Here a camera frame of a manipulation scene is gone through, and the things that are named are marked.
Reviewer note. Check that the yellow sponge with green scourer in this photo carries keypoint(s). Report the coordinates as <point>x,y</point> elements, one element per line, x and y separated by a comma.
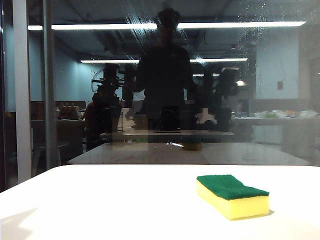
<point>237,207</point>

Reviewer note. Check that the large dark glass pane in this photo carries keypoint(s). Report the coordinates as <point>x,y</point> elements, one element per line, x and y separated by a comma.
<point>80,80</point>

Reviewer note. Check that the grey vertical metal pole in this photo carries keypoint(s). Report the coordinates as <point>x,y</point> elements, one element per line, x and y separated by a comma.
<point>49,100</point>

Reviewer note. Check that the white vertical window frame post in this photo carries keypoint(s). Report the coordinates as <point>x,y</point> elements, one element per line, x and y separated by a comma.
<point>22,100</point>

